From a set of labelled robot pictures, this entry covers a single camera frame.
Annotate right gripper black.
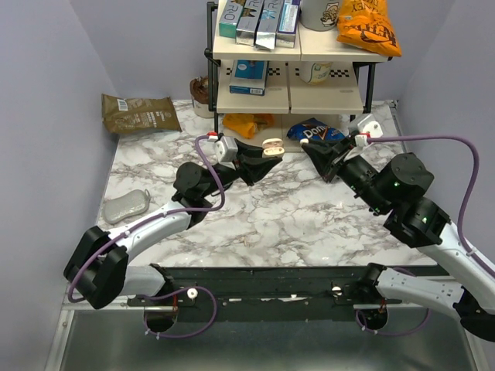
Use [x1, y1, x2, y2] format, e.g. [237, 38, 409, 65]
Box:
[301, 133, 391, 214]

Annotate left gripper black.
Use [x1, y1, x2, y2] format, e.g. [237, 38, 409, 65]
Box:
[200, 139, 282, 199]

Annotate beige earbud charging case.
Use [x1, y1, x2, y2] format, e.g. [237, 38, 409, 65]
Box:
[261, 138, 285, 158]

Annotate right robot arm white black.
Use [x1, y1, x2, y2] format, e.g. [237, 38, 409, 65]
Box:
[302, 134, 494, 342]

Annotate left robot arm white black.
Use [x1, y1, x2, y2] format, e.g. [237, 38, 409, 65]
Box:
[63, 132, 285, 309]

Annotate blue Doritos chip bag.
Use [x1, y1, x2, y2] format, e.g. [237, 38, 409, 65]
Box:
[286, 117, 345, 144]

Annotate small orange snack bag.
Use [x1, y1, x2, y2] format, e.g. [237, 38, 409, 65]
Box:
[223, 114, 275, 139]

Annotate white green cup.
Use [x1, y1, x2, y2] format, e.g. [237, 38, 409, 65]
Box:
[299, 62, 333, 85]

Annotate blue box middle shelf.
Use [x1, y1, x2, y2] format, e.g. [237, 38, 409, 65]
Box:
[229, 60, 268, 96]

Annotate white cup brown contents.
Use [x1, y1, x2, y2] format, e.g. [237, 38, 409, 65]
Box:
[189, 77, 214, 119]

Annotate blue white toothpaste box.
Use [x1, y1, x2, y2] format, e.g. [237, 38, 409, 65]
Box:
[275, 0, 301, 48]

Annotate silver toothpaste box left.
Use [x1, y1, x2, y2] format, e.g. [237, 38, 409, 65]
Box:
[235, 0, 264, 46]

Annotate orange chip bag top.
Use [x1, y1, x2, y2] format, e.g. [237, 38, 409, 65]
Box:
[336, 0, 402, 57]

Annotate brown coffee bag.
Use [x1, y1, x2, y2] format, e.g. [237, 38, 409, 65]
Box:
[101, 94, 182, 134]

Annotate white mug with cartoon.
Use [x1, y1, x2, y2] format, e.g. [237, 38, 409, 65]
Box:
[300, 0, 342, 32]

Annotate teal toothpaste box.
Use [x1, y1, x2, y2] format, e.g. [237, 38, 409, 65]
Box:
[218, 0, 245, 39]

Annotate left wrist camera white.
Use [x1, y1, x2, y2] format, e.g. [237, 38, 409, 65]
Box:
[214, 135, 238, 163]

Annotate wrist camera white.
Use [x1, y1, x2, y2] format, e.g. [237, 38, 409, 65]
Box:
[214, 135, 238, 163]
[348, 113, 384, 148]

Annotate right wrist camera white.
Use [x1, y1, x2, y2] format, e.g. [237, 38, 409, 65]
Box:
[348, 113, 384, 148]

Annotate beige shelf rack black frame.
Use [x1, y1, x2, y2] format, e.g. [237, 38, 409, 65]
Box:
[204, 1, 387, 144]

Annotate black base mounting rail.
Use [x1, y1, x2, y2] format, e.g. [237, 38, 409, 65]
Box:
[79, 265, 403, 324]

